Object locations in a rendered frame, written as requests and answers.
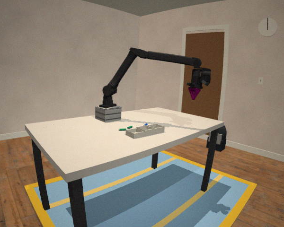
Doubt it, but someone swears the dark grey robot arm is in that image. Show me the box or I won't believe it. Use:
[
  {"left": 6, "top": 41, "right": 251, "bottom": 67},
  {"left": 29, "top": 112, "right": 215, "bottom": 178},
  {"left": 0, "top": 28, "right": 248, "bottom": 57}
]
[{"left": 99, "top": 47, "right": 211, "bottom": 108}]

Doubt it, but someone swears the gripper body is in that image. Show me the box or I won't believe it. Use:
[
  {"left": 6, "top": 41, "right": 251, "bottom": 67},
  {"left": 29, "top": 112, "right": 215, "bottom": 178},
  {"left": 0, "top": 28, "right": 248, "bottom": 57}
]
[{"left": 187, "top": 76, "right": 203, "bottom": 89}]

